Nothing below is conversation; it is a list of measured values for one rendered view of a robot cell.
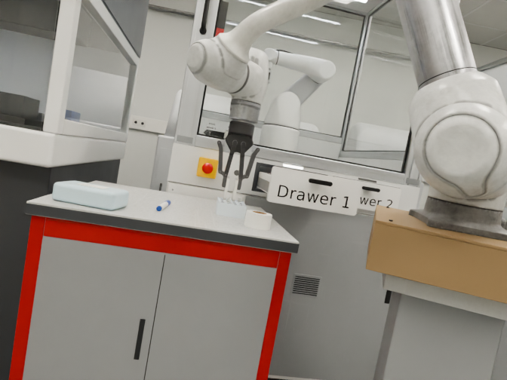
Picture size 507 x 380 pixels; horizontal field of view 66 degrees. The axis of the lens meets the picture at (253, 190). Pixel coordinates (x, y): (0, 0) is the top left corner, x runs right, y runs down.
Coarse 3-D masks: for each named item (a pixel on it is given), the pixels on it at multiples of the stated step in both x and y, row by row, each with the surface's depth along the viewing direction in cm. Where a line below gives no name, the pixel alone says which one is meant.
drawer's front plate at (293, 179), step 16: (272, 176) 119; (288, 176) 119; (304, 176) 120; (320, 176) 121; (272, 192) 119; (288, 192) 120; (304, 192) 120; (320, 192) 121; (336, 192) 122; (352, 192) 123; (320, 208) 122; (336, 208) 122; (352, 208) 123
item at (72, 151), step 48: (96, 0) 134; (144, 0) 214; (48, 96) 117; (0, 144) 115; (48, 144) 117; (96, 144) 166; (0, 192) 123; (48, 192) 126; (0, 240) 124; (0, 288) 126; (0, 336) 127
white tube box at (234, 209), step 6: (222, 198) 125; (222, 204) 113; (228, 204) 113; (234, 204) 113; (240, 204) 118; (216, 210) 117; (222, 210) 113; (228, 210) 113; (234, 210) 114; (240, 210) 114; (234, 216) 114; (240, 216) 114
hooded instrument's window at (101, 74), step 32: (0, 0) 112; (32, 0) 114; (0, 32) 113; (32, 32) 114; (96, 32) 147; (0, 64) 114; (32, 64) 115; (96, 64) 153; (128, 64) 213; (0, 96) 115; (32, 96) 116; (96, 96) 161; (128, 96) 227; (32, 128) 117
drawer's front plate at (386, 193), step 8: (368, 184) 157; (376, 184) 158; (368, 192) 157; (376, 192) 158; (384, 192) 158; (392, 192) 159; (400, 192) 159; (360, 200) 157; (368, 200) 158; (376, 200) 158; (384, 200) 159; (392, 200) 159; (360, 208) 158; (368, 208) 158
